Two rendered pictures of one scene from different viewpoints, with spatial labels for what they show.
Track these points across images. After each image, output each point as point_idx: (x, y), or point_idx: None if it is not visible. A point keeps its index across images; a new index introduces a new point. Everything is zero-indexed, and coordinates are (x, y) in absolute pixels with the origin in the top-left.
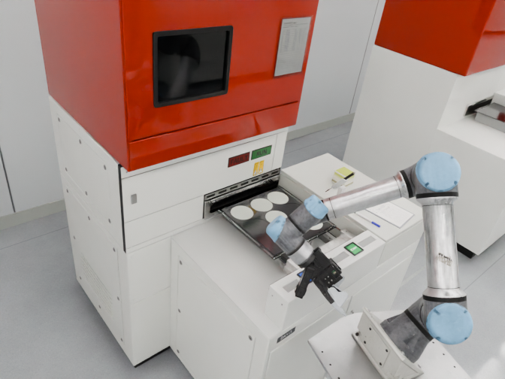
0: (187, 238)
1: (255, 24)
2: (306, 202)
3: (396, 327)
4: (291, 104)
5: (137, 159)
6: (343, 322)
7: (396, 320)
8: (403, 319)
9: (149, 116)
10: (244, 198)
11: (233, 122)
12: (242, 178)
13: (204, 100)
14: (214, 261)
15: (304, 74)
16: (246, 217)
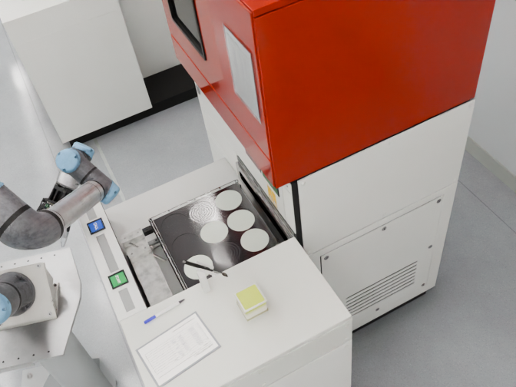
0: (219, 169)
1: (206, 8)
2: (69, 148)
3: (6, 275)
4: (262, 151)
5: (176, 52)
6: (74, 280)
7: (11, 277)
8: (6, 279)
9: (173, 24)
10: (267, 211)
11: (218, 99)
12: (260, 184)
13: (195, 49)
14: (182, 188)
15: (268, 132)
16: (218, 203)
